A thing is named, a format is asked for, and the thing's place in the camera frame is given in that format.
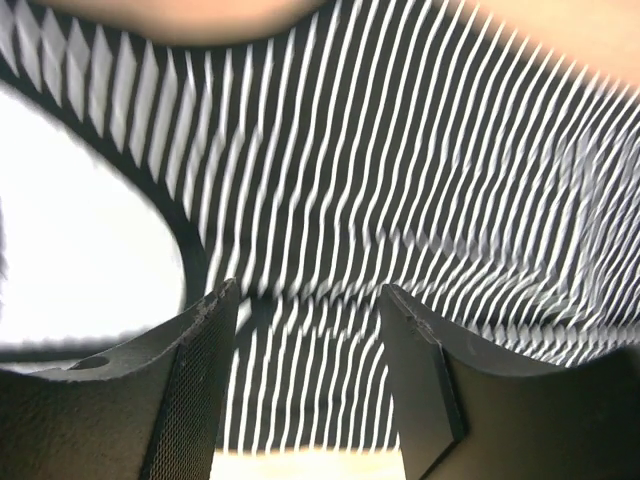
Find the thin-striped black white tank top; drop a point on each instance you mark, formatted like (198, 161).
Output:
(412, 143)

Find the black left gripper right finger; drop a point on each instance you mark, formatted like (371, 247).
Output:
(466, 408)

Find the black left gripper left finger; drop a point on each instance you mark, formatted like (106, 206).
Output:
(148, 408)

